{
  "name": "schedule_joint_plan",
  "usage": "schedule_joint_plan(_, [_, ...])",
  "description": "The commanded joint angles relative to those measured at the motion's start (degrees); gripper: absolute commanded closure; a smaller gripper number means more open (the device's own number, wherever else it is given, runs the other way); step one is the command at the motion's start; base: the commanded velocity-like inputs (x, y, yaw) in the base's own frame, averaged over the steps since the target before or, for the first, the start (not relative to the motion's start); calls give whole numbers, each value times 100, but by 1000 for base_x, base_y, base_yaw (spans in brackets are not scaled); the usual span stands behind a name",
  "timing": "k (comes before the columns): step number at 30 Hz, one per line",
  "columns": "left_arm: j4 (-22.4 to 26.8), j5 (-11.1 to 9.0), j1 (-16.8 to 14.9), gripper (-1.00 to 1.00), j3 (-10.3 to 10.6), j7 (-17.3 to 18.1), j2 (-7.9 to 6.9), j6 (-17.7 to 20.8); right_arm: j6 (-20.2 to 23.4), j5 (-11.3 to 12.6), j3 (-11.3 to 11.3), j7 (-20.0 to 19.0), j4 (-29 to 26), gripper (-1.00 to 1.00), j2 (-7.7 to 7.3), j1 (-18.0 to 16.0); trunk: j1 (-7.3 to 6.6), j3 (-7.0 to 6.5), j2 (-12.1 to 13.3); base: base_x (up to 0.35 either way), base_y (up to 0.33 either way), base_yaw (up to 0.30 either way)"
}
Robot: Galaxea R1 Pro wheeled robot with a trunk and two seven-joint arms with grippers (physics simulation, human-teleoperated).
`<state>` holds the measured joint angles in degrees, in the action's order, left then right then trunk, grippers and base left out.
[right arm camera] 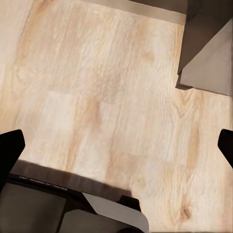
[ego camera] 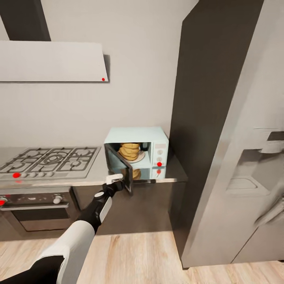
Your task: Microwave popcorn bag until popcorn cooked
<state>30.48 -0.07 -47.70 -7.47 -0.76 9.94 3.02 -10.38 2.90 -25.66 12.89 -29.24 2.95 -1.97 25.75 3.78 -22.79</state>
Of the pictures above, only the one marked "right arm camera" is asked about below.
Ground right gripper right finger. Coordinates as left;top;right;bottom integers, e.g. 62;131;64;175
217;129;233;168

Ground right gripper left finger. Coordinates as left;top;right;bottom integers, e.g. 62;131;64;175
0;130;25;187

